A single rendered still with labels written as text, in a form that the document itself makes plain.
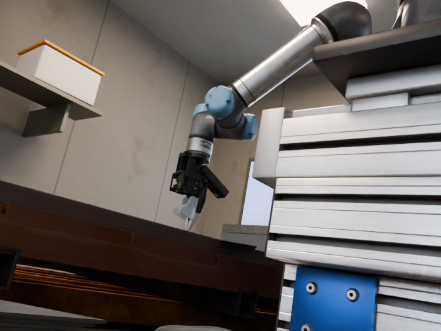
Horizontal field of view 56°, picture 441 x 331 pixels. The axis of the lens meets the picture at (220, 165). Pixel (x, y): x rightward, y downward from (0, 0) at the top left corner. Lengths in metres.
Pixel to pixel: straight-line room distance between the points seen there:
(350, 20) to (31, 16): 3.21
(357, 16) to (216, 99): 0.40
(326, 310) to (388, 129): 0.20
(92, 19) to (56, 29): 0.42
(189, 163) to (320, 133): 0.73
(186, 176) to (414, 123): 0.79
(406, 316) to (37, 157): 3.52
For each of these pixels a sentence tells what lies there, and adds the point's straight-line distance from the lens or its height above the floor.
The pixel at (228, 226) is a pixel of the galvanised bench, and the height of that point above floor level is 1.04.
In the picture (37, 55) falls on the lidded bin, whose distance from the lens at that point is 3.22.
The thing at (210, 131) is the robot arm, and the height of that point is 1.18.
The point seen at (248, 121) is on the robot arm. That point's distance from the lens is 1.16.
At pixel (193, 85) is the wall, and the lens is 5.11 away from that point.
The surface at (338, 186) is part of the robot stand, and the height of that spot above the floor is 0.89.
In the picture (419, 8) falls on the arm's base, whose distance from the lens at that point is 0.52.
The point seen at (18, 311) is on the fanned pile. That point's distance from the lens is 0.46.
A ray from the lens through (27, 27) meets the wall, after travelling 3.95.
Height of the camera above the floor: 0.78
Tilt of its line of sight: 15 degrees up
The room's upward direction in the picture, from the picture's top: 10 degrees clockwise
